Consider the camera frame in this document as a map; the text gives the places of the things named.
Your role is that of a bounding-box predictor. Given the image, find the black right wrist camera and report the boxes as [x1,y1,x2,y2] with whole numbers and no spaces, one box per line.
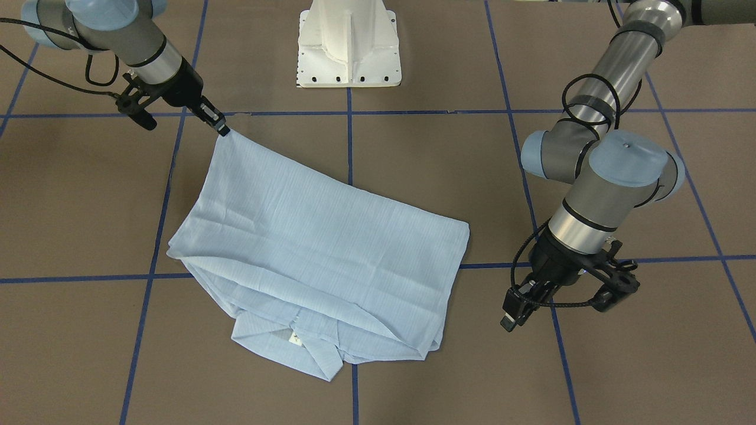
[115,73,168,131]

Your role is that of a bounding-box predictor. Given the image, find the light blue button-up shirt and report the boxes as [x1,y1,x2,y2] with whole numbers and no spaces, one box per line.
[167,131,470,381]

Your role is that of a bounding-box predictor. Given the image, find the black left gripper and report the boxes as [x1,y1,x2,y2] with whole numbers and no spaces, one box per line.
[500,225,603,332]

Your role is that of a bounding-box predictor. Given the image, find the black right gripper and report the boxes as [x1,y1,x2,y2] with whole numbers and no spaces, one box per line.
[162,58,230,136]

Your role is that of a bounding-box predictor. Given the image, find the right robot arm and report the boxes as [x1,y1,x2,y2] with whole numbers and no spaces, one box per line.
[21,1,229,136]

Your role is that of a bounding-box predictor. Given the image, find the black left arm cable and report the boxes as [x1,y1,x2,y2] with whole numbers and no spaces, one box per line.
[511,0,644,310]

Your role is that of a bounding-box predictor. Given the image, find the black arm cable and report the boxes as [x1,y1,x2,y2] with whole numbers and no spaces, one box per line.
[0,17,133,98]
[511,0,644,310]

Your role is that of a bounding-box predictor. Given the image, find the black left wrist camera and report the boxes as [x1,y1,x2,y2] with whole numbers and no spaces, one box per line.
[584,238,640,312]

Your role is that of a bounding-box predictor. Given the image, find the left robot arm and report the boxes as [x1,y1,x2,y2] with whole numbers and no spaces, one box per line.
[500,1,754,331]

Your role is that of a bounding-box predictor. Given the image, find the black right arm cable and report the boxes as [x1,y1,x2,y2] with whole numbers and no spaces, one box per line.
[0,17,133,98]

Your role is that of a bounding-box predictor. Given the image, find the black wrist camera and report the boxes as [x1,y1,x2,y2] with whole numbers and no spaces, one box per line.
[584,238,640,312]
[115,73,168,131]

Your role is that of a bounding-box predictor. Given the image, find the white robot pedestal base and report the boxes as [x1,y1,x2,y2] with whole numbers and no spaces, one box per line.
[295,1,402,89]

